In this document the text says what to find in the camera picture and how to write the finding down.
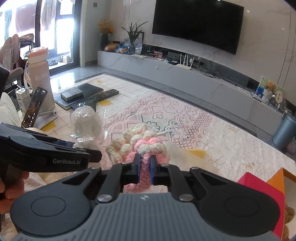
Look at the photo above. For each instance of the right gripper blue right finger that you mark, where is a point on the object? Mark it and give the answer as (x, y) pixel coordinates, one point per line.
(172, 177)

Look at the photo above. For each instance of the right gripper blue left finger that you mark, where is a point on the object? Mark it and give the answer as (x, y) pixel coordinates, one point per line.
(116, 178)

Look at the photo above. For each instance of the yellow cloth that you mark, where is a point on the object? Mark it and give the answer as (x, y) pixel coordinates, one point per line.
(185, 160)

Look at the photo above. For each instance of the pink white crochet item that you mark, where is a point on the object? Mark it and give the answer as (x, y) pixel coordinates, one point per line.
(138, 140)

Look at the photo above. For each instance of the brown plush towel toy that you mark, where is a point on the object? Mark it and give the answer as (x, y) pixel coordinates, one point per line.
(289, 215)

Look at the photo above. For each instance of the person left hand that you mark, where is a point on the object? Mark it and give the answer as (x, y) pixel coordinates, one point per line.
(13, 192)

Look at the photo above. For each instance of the smartphone on stand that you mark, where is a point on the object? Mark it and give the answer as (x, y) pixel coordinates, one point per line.
(34, 108)

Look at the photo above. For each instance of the white carton box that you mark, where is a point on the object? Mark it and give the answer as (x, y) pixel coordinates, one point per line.
(23, 97)

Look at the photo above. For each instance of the lace table cloth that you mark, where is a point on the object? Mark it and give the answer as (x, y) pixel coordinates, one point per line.
(230, 149)

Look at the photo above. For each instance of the small grey box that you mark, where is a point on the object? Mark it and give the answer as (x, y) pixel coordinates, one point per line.
(72, 94)

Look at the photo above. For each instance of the pink water bottle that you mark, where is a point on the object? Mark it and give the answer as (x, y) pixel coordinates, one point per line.
(36, 74)

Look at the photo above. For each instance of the black remote control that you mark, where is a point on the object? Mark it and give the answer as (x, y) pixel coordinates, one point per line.
(98, 97)

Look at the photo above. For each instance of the black book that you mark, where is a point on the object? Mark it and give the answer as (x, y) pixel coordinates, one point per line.
(88, 91)

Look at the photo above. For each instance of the white marble tv console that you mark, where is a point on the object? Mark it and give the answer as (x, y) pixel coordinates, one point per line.
(216, 96)

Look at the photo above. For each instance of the white wifi router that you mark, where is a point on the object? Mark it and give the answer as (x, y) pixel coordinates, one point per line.
(185, 62)

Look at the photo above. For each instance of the orange cardboard box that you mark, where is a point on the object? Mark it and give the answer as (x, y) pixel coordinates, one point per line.
(284, 182)

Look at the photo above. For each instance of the grey metal trash bin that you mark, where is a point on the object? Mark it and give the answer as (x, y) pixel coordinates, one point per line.
(285, 132)

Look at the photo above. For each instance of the small teddy bear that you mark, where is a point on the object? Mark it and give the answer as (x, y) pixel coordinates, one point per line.
(270, 86)

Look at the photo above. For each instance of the plant in glass vase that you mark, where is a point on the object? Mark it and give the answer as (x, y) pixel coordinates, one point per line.
(133, 32)

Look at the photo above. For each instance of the yellow dried flowers vase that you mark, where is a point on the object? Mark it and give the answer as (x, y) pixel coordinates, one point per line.
(105, 27)

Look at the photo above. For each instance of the black television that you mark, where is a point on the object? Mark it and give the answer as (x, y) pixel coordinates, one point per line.
(214, 23)

